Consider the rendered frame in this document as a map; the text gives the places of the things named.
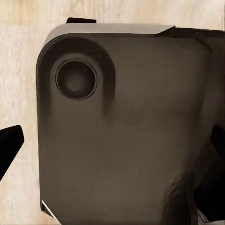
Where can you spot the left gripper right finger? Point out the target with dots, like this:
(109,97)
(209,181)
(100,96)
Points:
(217,139)

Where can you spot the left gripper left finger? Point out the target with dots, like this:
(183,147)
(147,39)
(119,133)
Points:
(11,140)

